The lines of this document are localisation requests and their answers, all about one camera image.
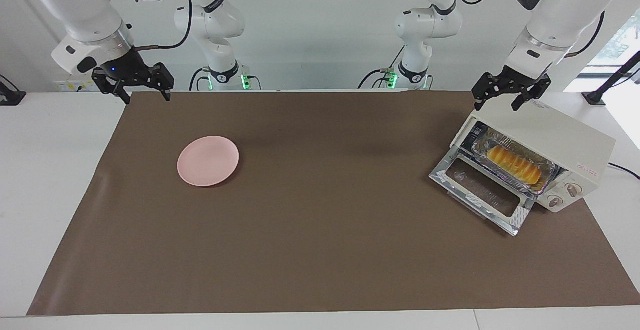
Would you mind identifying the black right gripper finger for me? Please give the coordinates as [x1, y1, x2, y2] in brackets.
[149, 62, 175, 102]
[91, 69, 132, 105]

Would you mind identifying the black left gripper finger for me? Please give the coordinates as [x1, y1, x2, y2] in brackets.
[511, 73, 552, 111]
[471, 72, 501, 111]

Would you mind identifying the aluminium foil tray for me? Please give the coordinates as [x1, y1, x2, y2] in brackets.
[471, 126, 560, 194]

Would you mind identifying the golden sliced bread loaf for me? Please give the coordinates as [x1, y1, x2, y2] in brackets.
[486, 144, 543, 186]

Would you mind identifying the cream toaster oven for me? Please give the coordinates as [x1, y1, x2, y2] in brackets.
[450, 101, 617, 214]

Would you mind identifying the glass oven door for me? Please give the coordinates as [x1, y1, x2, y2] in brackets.
[429, 148, 537, 237]

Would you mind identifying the long black pole stand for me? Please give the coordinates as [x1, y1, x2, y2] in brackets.
[582, 50, 640, 106]

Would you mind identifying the pink round plate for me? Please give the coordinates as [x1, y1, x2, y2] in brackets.
[177, 136, 240, 187]

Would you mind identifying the short black clamp stand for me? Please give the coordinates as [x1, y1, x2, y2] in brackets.
[0, 74, 27, 106]

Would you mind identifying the brown table mat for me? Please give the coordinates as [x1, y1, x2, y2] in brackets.
[27, 90, 640, 316]

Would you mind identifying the black right arm base cable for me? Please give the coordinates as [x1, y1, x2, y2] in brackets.
[189, 67, 211, 91]

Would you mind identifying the black arm base cable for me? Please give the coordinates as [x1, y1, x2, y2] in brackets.
[357, 45, 406, 89]
[189, 67, 211, 91]

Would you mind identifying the white wall socket box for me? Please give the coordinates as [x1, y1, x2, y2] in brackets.
[54, 79, 101, 92]

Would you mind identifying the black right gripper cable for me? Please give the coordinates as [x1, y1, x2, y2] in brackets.
[131, 0, 194, 51]

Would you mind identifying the black left arm base cable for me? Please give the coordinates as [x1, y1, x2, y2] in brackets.
[357, 45, 406, 89]

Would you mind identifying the black oven power cable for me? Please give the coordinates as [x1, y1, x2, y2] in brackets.
[607, 163, 640, 180]

